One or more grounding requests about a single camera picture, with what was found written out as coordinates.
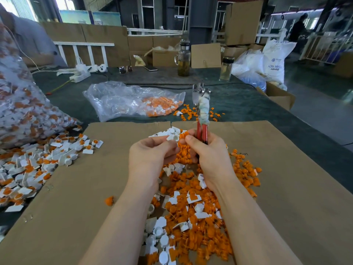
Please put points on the person's left hand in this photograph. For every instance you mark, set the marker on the person's left hand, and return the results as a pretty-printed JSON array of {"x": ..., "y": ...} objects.
[{"x": 149, "y": 161}]

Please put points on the person's right hand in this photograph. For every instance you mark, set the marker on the person's right hand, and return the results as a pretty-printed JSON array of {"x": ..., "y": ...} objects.
[{"x": 212, "y": 160}]

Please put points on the orange white plastic piece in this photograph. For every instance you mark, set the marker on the orange white plastic piece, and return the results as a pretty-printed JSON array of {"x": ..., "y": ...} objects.
[
  {"x": 97, "y": 143},
  {"x": 87, "y": 151}
]

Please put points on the pile of orange and white parts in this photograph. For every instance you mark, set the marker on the pile of orange and white parts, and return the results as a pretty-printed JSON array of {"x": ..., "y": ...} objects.
[{"x": 193, "y": 220}]

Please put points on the pile of assembled white-orange parts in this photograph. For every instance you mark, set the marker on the pile of assembled white-orange parts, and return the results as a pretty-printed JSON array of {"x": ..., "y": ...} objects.
[{"x": 32, "y": 166}]

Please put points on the person's right forearm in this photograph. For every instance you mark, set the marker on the person's right forearm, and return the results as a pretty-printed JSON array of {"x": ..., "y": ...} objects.
[{"x": 256, "y": 235}]

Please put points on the person's left forearm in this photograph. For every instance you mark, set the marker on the person's left forearm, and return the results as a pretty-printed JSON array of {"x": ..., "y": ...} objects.
[{"x": 113, "y": 234}]

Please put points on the scatter of orange offcuts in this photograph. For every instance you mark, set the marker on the scatter of orange offcuts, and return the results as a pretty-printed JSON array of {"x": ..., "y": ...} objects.
[{"x": 193, "y": 113}]

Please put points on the small clear plastic bag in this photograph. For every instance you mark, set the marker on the small clear plastic bag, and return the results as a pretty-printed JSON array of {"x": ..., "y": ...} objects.
[{"x": 114, "y": 100}]

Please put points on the open brown cardboard box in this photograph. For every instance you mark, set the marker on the open brown cardboard box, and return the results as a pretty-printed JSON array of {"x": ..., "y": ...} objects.
[{"x": 277, "y": 96}]

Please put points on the glass bottle with black lid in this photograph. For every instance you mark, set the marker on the glass bottle with black lid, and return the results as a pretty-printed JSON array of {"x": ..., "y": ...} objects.
[{"x": 226, "y": 68}]

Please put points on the black phone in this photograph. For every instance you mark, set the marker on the black phone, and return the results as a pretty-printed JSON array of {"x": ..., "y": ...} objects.
[{"x": 150, "y": 68}]

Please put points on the clear blue plastic bag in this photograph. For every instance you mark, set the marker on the clear blue plastic bag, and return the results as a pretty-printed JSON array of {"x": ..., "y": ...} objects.
[{"x": 249, "y": 70}]

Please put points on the brown cardboard sheet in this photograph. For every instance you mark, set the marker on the brown cardboard sheet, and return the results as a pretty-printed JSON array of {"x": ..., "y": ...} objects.
[
  {"x": 55, "y": 201},
  {"x": 314, "y": 190}
]

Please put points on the flat brown cardboard panel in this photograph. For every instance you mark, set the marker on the flat brown cardboard panel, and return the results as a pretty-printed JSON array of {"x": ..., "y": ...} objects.
[{"x": 206, "y": 55}]

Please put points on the open cardboard box with paper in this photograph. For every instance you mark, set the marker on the open cardboard box with paper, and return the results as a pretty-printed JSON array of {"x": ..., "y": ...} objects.
[{"x": 164, "y": 57}]

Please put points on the glass tea jar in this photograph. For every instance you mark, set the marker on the glass tea jar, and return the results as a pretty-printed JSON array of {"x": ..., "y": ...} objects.
[{"x": 183, "y": 58}]

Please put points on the white power strip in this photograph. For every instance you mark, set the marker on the white power strip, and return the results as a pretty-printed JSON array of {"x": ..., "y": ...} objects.
[{"x": 80, "y": 75}]

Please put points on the white woven sack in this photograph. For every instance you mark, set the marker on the white woven sack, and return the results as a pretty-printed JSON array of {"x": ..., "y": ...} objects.
[{"x": 278, "y": 58}]

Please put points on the row of upright cardboard sheets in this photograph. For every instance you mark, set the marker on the row of upright cardboard sheets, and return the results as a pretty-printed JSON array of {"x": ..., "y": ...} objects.
[{"x": 117, "y": 37}]

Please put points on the large clear bag of seals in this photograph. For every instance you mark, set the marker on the large clear bag of seals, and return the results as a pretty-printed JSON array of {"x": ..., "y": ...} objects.
[{"x": 26, "y": 107}]

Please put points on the dark steel pillar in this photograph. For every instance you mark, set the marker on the dark steel pillar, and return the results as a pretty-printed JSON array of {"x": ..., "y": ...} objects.
[{"x": 203, "y": 20}]

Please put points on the tall brown cardboard box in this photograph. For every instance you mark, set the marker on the tall brown cardboard box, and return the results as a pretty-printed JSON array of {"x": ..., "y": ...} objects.
[{"x": 244, "y": 22}]

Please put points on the white metal rack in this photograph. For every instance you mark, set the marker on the white metal rack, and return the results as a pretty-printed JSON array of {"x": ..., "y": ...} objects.
[{"x": 327, "y": 47}]

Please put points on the white railing frame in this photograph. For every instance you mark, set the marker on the white railing frame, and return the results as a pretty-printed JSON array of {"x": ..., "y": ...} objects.
[{"x": 84, "y": 45}]

